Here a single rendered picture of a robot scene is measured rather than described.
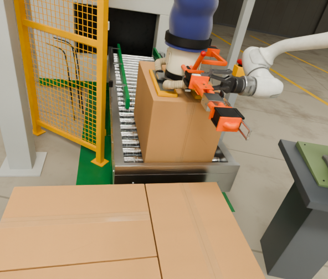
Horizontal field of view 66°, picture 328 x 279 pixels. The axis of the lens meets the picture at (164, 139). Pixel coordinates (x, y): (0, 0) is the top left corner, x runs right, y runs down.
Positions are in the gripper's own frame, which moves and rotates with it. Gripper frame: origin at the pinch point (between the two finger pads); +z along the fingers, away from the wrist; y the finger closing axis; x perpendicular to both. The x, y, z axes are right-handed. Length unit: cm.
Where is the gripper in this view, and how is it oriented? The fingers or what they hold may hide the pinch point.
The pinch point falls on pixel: (198, 81)
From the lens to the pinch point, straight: 114.3
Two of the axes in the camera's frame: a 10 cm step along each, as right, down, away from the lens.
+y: -1.7, 8.3, 5.4
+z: -9.7, -0.3, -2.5
